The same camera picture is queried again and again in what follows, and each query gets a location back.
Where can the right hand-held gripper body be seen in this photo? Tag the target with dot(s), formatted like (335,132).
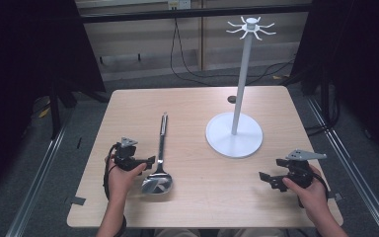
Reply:
(300,171)

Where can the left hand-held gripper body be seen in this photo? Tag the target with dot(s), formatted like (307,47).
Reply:
(126,154)

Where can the large steel spoon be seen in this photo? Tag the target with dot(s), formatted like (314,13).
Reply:
(159,164)

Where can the white hook stand rack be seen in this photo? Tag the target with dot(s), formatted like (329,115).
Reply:
(240,125)

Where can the person's left hand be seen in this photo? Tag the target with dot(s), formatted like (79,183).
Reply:
(121,181)

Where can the person's right hand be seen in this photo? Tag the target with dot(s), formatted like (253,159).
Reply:
(311,197)

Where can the black metal stand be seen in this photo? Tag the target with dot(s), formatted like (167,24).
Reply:
(325,98)
(55,108)

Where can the round table grommet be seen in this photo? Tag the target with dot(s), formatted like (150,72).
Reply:
(232,99)

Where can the black curtain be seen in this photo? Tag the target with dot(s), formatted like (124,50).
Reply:
(29,72)
(358,65)

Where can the black horizontal bar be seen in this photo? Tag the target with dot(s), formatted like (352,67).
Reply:
(194,14)

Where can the metal floor rail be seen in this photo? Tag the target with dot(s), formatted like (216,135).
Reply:
(36,184)
(352,164)

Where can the white wall power outlet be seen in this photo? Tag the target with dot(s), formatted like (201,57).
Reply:
(178,4)

